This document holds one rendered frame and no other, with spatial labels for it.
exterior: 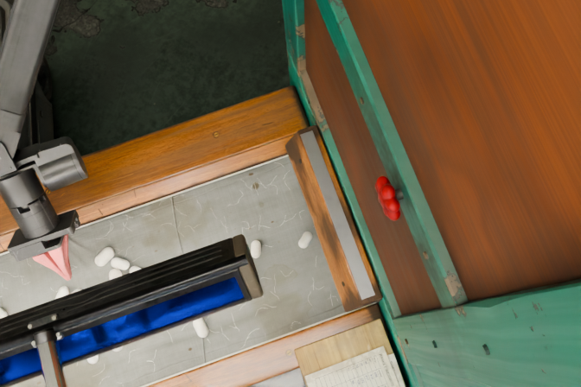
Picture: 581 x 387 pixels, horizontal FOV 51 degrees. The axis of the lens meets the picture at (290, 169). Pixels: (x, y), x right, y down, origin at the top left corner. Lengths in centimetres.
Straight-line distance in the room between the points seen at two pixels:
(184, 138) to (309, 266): 32
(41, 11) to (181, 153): 35
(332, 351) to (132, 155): 49
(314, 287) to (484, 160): 70
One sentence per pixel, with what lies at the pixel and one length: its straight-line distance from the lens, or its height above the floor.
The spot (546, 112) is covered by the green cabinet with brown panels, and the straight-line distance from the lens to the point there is 30.
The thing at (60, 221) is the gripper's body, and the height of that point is 86.
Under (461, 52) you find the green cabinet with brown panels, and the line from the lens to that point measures 37.
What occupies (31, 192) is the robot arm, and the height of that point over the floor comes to 93.
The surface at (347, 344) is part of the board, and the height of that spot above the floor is 78.
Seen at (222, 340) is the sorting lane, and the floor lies 74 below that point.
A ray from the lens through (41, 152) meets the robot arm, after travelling 97.
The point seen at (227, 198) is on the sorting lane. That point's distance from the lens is 109.
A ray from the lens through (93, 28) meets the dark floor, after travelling 217.
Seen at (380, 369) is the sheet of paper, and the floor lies 78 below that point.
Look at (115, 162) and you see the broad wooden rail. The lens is 113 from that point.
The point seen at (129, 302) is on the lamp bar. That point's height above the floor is 111.
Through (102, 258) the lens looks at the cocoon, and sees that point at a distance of 110.
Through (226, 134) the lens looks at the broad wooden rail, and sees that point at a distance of 110.
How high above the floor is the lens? 179
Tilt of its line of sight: 75 degrees down
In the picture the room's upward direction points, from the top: 8 degrees counter-clockwise
